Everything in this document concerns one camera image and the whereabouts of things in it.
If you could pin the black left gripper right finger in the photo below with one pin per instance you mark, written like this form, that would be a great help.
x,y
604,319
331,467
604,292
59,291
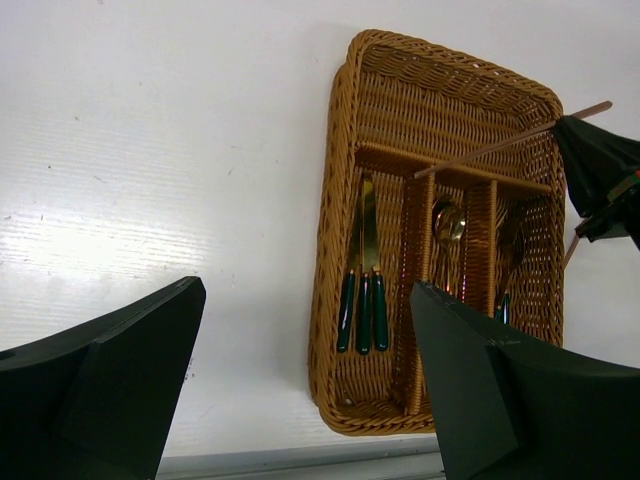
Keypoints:
x,y
507,405

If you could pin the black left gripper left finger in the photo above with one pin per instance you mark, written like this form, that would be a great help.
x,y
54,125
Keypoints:
x,y
96,401

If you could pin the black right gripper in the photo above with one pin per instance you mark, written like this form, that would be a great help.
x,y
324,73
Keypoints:
x,y
601,170

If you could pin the gold spoon pile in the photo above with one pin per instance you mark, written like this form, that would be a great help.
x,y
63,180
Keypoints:
x,y
512,254

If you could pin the gold spoon green handle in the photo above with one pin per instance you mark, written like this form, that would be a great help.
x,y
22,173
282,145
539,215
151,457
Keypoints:
x,y
448,226

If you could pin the gold knife pile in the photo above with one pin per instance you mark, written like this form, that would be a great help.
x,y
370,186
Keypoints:
x,y
371,262

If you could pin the gold knife green handle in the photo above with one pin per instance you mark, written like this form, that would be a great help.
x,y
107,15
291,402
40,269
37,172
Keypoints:
x,y
363,328
346,310

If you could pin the brown wicker cutlery tray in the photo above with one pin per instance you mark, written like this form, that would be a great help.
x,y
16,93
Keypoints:
x,y
400,105

